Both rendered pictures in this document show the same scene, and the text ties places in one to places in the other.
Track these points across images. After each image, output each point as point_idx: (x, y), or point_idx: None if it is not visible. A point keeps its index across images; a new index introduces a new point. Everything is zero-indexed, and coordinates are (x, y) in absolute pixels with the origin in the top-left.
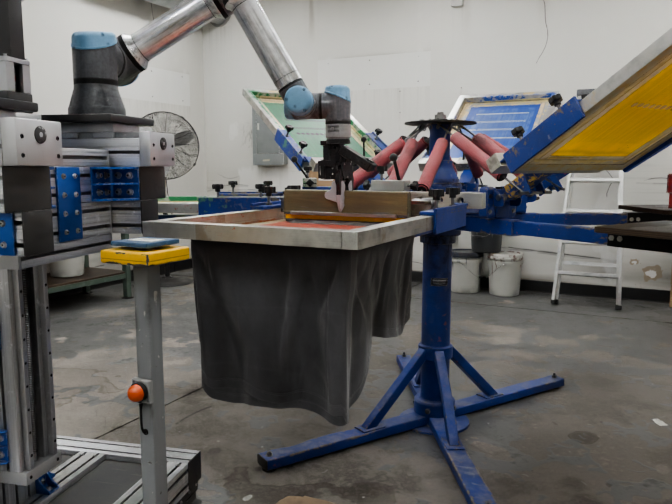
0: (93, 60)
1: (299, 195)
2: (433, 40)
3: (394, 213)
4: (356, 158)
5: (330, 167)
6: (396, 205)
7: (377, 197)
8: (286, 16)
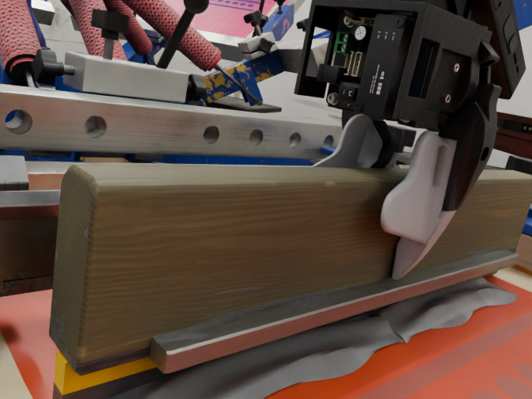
0: None
1: (222, 221)
2: None
3: (501, 246)
4: (514, 36)
5: (446, 59)
6: (512, 221)
7: (490, 199)
8: None
